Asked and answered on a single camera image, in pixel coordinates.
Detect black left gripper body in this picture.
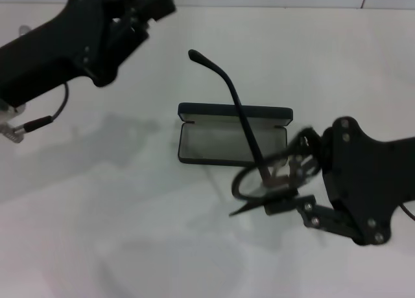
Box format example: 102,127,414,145
0,0,118,105

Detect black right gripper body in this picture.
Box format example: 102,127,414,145
319,116,415,247

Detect black glasses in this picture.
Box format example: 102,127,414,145
187,49,322,218

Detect black glasses case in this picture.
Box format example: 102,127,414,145
177,102,294,166

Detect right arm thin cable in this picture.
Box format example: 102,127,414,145
401,203,415,222

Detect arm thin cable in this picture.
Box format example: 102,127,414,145
401,203,415,222
23,82,71,134

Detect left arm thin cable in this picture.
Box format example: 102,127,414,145
23,82,71,134

